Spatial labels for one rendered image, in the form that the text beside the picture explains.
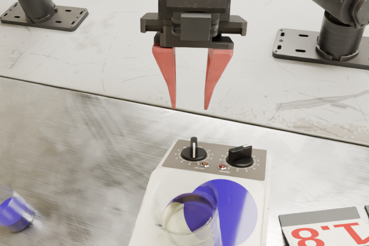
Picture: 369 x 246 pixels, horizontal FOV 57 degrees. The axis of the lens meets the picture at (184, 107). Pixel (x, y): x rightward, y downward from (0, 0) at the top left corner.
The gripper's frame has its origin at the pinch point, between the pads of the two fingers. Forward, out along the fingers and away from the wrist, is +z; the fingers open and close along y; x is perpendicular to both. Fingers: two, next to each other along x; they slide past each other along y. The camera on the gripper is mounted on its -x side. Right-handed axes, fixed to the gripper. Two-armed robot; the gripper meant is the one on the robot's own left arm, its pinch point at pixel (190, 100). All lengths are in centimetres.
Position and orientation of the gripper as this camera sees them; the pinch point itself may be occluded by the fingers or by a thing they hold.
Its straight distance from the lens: 37.7
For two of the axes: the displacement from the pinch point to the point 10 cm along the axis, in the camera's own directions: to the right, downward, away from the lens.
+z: -0.3, 9.3, 3.6
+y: 10.0, 0.3, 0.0
